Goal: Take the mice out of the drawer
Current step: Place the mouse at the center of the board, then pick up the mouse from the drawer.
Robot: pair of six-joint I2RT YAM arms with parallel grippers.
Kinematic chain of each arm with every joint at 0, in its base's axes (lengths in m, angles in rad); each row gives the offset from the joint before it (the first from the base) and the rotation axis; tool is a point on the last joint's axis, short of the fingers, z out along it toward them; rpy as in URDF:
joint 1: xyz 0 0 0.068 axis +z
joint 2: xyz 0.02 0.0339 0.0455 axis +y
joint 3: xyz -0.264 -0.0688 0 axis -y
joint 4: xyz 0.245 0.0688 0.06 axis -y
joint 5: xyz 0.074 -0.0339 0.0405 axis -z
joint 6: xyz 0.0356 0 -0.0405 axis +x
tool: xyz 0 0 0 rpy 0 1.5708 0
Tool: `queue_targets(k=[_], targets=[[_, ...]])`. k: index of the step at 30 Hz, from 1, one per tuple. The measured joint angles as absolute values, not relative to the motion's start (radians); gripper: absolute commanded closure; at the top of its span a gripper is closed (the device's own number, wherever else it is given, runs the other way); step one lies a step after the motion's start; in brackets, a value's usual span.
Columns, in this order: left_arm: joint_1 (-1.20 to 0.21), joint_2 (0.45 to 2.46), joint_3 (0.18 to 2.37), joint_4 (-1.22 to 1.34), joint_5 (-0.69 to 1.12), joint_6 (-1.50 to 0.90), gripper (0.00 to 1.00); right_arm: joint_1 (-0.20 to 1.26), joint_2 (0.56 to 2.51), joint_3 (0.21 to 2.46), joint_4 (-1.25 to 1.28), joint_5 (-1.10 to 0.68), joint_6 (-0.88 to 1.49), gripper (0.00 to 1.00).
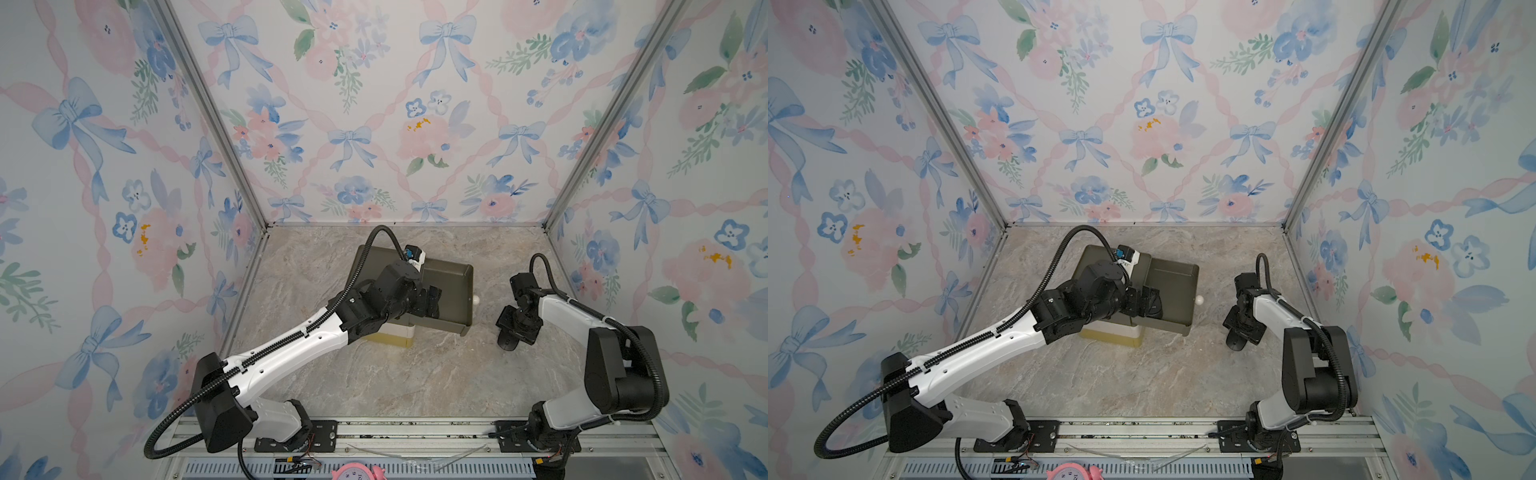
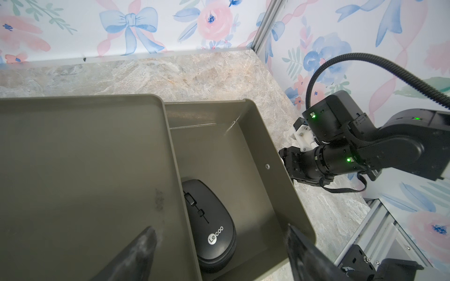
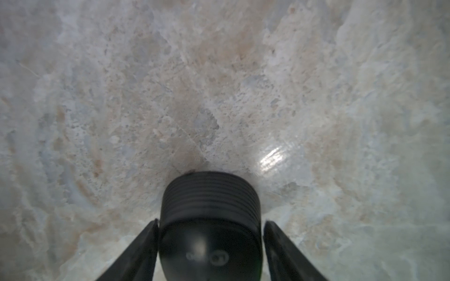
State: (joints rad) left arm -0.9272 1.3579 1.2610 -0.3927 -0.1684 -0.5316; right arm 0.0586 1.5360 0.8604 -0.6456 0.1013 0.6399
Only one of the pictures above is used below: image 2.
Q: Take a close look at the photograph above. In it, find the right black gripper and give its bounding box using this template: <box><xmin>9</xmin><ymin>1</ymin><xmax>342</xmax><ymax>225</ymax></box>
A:
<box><xmin>278</xmin><ymin>142</ymin><xmax>362</xmax><ymax>186</ymax></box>

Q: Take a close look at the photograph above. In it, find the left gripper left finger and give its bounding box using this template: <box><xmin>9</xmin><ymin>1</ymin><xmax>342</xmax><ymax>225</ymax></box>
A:
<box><xmin>92</xmin><ymin>227</ymin><xmax>157</xmax><ymax>281</ymax></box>

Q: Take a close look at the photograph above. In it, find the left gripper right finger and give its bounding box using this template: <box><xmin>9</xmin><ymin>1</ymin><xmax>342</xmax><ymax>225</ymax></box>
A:
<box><xmin>286</xmin><ymin>224</ymin><xmax>339</xmax><ymax>281</ymax></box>

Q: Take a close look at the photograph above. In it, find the black Lecoo mouse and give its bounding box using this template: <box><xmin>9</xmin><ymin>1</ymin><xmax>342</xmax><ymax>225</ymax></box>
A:
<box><xmin>182</xmin><ymin>179</ymin><xmax>237</xmax><ymax>274</ymax></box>

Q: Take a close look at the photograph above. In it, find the olive green top drawer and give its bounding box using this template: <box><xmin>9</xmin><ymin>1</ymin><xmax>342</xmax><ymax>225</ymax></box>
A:
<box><xmin>165</xmin><ymin>99</ymin><xmax>316</xmax><ymax>281</ymax></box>

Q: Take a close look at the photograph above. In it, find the three-drawer storage cabinet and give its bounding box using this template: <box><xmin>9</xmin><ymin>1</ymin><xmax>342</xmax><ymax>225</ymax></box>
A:
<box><xmin>1</xmin><ymin>95</ymin><xmax>201</xmax><ymax>281</ymax></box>

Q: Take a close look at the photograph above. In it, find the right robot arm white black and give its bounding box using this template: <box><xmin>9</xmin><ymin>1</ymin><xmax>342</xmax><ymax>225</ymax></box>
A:
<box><xmin>279</xmin><ymin>109</ymin><xmax>450</xmax><ymax>187</ymax></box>

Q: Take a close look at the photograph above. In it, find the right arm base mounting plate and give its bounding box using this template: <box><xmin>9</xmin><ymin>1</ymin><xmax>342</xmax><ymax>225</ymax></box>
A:
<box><xmin>338</xmin><ymin>244</ymin><xmax>424</xmax><ymax>281</ymax></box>

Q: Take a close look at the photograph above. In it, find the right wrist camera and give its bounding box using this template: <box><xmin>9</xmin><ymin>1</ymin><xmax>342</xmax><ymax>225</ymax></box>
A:
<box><xmin>292</xmin><ymin>90</ymin><xmax>364</xmax><ymax>152</ymax></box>

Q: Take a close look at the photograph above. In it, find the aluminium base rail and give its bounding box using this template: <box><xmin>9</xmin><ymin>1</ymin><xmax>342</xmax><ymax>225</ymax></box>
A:
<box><xmin>334</xmin><ymin>199</ymin><xmax>433</xmax><ymax>279</ymax></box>

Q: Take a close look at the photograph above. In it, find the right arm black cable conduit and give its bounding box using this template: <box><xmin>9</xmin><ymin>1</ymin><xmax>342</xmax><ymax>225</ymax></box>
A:
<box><xmin>305</xmin><ymin>52</ymin><xmax>450</xmax><ymax>110</ymax></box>

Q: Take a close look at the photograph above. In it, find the right aluminium corner post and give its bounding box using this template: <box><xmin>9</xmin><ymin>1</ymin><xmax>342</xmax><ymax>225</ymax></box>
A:
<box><xmin>251</xmin><ymin>0</ymin><xmax>286</xmax><ymax>54</ymax></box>

